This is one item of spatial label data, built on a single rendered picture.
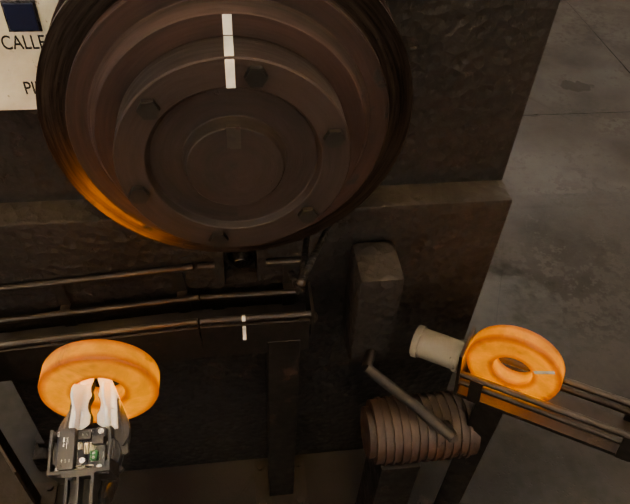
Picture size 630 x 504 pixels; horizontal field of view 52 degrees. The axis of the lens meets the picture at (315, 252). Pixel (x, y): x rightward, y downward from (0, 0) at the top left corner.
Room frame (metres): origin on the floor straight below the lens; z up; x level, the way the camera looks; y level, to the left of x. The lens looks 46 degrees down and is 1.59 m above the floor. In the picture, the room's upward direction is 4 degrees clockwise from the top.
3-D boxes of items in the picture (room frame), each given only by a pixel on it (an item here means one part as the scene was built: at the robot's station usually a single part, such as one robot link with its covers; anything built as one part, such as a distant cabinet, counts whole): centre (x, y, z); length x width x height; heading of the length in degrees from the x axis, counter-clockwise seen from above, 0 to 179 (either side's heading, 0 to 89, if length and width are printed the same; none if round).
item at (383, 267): (0.77, -0.11, 0.68); 0.11 x 0.08 x 0.24; 10
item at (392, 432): (0.64, -0.23, 0.27); 0.22 x 0.13 x 0.53; 100
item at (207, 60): (0.62, 0.10, 1.11); 0.28 x 0.06 x 0.28; 100
